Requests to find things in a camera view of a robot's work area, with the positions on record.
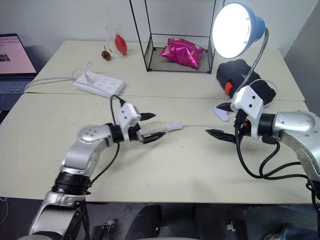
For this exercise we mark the blue jeans leg with shoe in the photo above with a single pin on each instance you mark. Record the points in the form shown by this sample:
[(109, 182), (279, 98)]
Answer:
[(297, 233)]

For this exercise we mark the black pouch with orange tab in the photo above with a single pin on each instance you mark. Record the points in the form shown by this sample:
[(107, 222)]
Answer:
[(237, 72)]

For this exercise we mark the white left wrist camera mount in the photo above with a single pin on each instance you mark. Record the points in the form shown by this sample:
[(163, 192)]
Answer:
[(126, 113)]

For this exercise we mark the brown wooden spinning top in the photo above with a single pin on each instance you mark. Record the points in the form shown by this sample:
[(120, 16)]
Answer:
[(106, 55)]

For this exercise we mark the open laptop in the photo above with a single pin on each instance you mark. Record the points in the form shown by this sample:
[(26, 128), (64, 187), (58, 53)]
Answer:
[(12, 55)]

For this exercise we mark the blue gooseneck desk lamp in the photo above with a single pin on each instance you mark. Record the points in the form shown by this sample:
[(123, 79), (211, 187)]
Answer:
[(255, 25)]

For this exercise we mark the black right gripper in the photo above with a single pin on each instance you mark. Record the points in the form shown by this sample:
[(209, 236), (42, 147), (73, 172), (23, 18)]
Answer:
[(243, 128)]

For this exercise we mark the white power strip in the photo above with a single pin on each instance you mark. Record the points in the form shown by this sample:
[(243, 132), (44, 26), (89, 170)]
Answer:
[(100, 85)]

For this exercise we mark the red rubber bulb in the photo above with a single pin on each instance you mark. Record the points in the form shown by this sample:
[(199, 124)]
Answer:
[(120, 45)]

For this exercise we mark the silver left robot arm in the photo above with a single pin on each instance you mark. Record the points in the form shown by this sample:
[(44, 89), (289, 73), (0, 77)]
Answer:
[(82, 152)]

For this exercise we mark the clear glass cup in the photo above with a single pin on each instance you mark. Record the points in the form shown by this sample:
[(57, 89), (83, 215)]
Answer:
[(111, 32)]

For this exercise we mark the pink foil snack bag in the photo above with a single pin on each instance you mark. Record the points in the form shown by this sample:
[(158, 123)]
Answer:
[(181, 52)]

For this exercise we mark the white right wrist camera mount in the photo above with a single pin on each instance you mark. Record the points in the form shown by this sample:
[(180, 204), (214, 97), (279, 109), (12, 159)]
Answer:
[(250, 100)]

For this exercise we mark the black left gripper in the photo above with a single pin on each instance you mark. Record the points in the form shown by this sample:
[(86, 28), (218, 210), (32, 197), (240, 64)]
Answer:
[(135, 133)]

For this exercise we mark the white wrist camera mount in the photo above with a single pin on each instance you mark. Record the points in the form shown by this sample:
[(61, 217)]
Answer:
[(126, 113), (250, 100)]

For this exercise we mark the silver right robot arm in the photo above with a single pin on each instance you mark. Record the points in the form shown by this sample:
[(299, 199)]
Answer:
[(295, 130)]

